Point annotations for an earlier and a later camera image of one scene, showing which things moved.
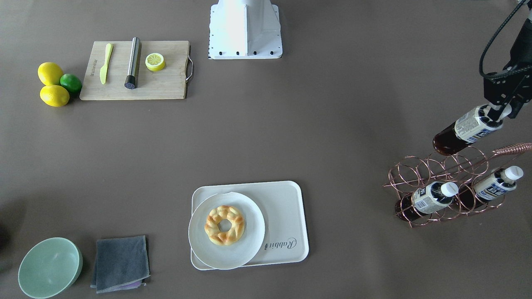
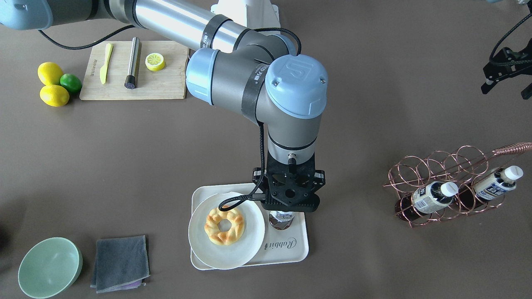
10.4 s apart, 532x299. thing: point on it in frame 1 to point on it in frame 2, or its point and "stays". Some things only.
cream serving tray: [282, 204] stays
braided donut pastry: [220, 237] stays
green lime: [71, 83] stays
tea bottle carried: [469, 128] to [281, 220]
